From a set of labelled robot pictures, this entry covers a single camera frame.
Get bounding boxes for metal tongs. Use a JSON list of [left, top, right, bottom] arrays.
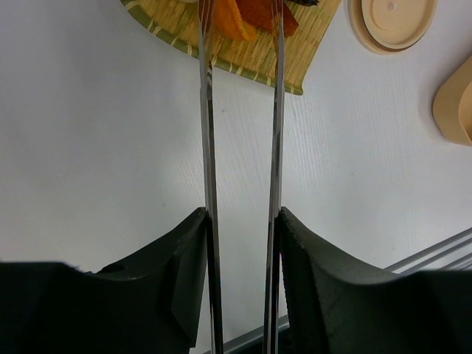
[[198, 1, 285, 353]]

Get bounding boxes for tan rectangular lunch box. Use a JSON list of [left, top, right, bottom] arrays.
[[432, 57, 471, 146]]

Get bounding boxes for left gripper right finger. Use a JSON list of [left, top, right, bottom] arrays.
[[276, 208, 471, 353]]

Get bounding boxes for red-orange food slice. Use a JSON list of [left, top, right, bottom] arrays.
[[236, 0, 299, 38]]

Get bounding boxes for black sea cucumber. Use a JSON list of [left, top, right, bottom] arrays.
[[289, 0, 319, 7]]

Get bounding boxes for bamboo fan-shaped tray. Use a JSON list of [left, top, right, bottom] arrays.
[[121, 1, 341, 96]]

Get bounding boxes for round beige lid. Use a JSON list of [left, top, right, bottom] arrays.
[[347, 0, 437, 55]]

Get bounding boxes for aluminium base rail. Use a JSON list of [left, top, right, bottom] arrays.
[[195, 226, 472, 354]]

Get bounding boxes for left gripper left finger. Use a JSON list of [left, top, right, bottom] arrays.
[[1, 208, 207, 353]]

